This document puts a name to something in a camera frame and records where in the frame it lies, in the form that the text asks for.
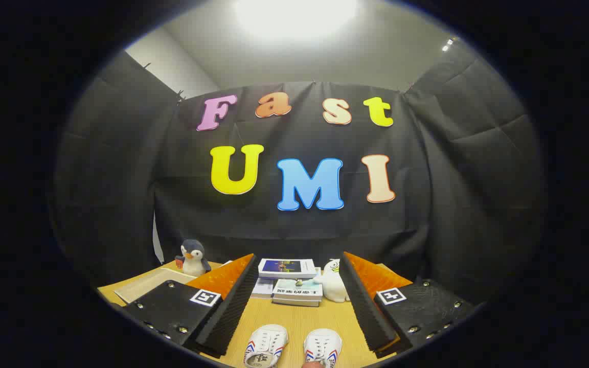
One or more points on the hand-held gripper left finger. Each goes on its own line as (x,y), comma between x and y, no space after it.
(233,312)

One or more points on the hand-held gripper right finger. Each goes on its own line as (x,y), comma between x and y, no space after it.
(368,312)

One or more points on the white striped canvas shoe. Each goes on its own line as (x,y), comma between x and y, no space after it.
(266,345)
(322,345)

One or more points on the beige fabric storage box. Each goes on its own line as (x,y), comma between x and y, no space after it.
(146,286)

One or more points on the thin white book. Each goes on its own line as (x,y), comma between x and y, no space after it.
(263,287)

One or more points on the white duck plush toy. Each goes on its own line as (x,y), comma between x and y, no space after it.
(334,283)

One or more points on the grey penguin plush toy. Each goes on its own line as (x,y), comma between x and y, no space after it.
(194,258)

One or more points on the thick book with teal cover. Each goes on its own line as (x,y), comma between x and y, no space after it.
(297,291)

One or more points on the book with blue cover photo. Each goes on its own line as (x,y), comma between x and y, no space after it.
(287,267)

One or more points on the black backdrop cloth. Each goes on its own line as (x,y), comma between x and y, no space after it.
(120,179)

